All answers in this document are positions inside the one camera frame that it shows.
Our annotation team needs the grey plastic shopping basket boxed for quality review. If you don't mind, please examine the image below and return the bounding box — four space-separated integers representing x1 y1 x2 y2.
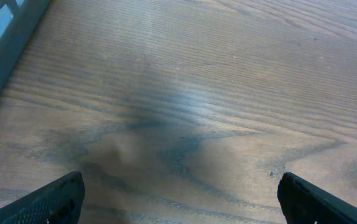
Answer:
0 0 50 93

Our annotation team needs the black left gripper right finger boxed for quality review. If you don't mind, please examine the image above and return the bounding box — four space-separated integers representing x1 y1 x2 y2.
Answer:
277 172 357 224

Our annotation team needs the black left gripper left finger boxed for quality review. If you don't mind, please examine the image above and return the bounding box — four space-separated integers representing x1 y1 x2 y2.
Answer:
0 171 85 224

